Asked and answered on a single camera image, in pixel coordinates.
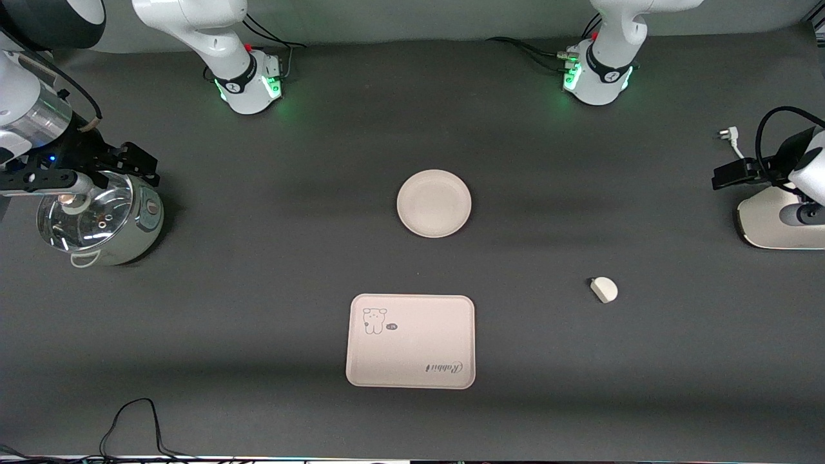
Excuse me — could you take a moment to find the white steamed bun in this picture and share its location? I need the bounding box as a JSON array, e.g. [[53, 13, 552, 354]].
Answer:
[[590, 276, 619, 304]]

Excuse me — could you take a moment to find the round cream plate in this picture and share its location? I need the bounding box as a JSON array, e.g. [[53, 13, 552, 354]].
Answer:
[[396, 169, 472, 239]]

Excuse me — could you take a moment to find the cream rabbit print tray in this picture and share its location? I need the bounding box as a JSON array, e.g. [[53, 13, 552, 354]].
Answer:
[[346, 294, 476, 390]]

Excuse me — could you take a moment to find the white countertop appliance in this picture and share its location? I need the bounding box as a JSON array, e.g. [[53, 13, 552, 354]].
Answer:
[[735, 186, 825, 250]]

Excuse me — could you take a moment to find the white power plug cable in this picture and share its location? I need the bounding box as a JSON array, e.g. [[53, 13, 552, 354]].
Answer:
[[717, 127, 746, 160]]

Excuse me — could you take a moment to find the black right arm base cable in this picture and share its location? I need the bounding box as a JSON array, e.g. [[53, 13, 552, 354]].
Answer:
[[204, 13, 307, 83]]

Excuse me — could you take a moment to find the black arm base cable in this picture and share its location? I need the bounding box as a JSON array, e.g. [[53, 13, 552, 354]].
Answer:
[[487, 14, 603, 73], [204, 13, 307, 83]]

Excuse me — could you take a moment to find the thin black looped cable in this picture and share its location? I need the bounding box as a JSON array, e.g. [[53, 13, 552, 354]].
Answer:
[[0, 398, 213, 464]]

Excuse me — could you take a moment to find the black left arm base cable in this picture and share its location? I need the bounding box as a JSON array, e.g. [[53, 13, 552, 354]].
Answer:
[[487, 14, 603, 73]]

